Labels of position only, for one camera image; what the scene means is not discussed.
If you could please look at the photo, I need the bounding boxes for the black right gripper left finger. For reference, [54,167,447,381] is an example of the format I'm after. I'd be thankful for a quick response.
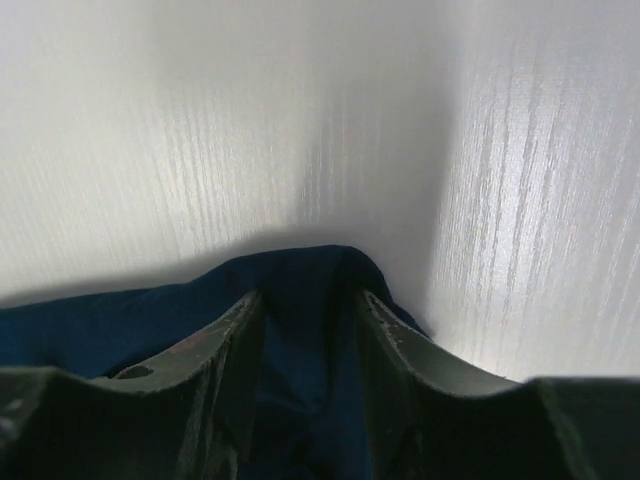
[1,293,264,479]

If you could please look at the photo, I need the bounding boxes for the navy blue t shirt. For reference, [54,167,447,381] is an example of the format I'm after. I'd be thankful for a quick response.
[1,246,401,479]

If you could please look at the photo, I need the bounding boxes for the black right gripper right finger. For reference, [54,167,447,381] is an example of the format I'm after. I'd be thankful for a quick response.
[355,292,639,479]

